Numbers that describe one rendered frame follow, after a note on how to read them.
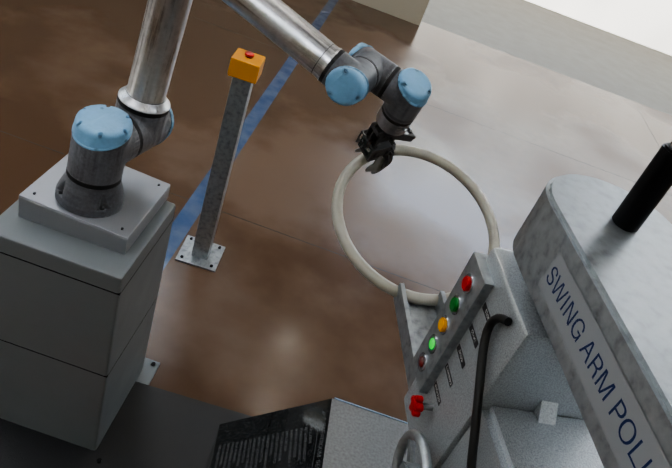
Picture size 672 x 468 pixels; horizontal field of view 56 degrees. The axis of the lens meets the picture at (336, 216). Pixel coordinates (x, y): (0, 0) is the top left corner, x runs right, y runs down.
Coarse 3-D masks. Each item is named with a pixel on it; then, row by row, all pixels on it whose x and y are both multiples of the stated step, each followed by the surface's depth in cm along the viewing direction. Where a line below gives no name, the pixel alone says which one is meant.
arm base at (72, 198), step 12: (60, 180) 180; (72, 180) 175; (120, 180) 182; (60, 192) 180; (72, 192) 176; (84, 192) 176; (96, 192) 177; (108, 192) 179; (120, 192) 184; (60, 204) 178; (72, 204) 177; (84, 204) 177; (96, 204) 178; (108, 204) 180; (120, 204) 184; (84, 216) 178; (96, 216) 179; (108, 216) 182
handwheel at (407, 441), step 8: (408, 432) 108; (416, 432) 106; (400, 440) 111; (408, 440) 109; (416, 440) 105; (424, 440) 104; (400, 448) 111; (408, 448) 108; (424, 448) 102; (400, 456) 112; (408, 456) 107; (424, 456) 101; (392, 464) 112; (400, 464) 107; (408, 464) 105; (416, 464) 106; (424, 464) 100
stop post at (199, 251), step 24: (240, 48) 261; (240, 72) 255; (240, 96) 263; (240, 120) 269; (216, 168) 284; (216, 192) 291; (216, 216) 298; (192, 240) 322; (192, 264) 309; (216, 264) 314
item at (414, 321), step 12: (396, 300) 158; (444, 300) 158; (396, 312) 156; (408, 312) 151; (420, 312) 159; (432, 312) 160; (408, 324) 147; (420, 324) 155; (408, 336) 145; (420, 336) 152; (408, 348) 144; (408, 360) 142; (408, 372) 141; (408, 384) 139
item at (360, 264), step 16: (352, 160) 175; (432, 160) 184; (448, 160) 185; (464, 176) 184; (336, 192) 168; (480, 192) 182; (336, 208) 165; (480, 208) 182; (336, 224) 163; (496, 224) 179; (496, 240) 176; (352, 256) 160; (368, 272) 158; (384, 288) 158; (432, 304) 160
